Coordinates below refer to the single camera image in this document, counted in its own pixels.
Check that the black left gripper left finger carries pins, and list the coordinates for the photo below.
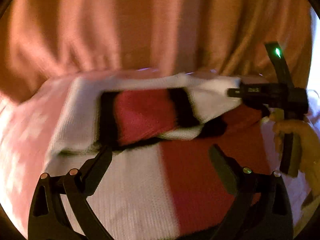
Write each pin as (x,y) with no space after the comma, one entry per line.
(48,218)

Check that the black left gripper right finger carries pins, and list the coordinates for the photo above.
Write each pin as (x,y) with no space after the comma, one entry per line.
(261,208)

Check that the white red black knit sweater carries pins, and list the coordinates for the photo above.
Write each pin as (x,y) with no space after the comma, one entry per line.
(161,183)

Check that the person's right hand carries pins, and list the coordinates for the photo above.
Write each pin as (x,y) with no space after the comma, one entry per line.
(309,150)

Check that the pink white patterned bedsheet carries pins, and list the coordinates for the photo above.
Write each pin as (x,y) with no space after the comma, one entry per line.
(25,137)

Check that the orange satin curtain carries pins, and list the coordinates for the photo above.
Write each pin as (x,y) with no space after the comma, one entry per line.
(43,39)

